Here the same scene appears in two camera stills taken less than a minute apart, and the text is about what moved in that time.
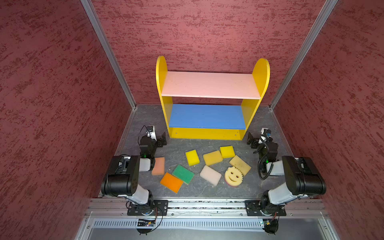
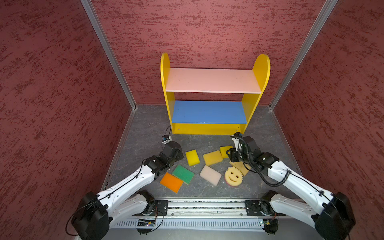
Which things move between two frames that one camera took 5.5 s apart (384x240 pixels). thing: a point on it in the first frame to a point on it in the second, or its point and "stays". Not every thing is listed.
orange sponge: (171, 182) stays
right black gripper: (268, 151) to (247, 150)
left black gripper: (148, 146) to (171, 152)
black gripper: (266, 131) to (236, 144)
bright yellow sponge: (192, 157) stays
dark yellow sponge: (213, 157) stays
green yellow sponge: (183, 174) stays
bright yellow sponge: (227, 151) stays
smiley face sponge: (233, 176) stays
